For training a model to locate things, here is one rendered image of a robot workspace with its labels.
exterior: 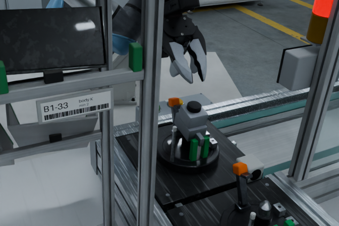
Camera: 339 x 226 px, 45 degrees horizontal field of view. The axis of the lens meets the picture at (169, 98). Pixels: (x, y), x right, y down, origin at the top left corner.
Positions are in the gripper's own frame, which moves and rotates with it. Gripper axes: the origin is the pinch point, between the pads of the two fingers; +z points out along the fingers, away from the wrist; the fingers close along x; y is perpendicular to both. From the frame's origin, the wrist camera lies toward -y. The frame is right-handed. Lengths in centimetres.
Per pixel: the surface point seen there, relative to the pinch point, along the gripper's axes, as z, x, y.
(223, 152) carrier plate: 13.3, -7.9, 15.1
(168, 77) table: -28, -24, 57
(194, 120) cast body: 7.3, 1.0, 5.9
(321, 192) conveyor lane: 28.7, -26.8, 13.2
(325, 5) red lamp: 0.8, -16.9, -20.1
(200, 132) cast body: 9.3, -0.6, 8.5
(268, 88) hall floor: -64, -173, 188
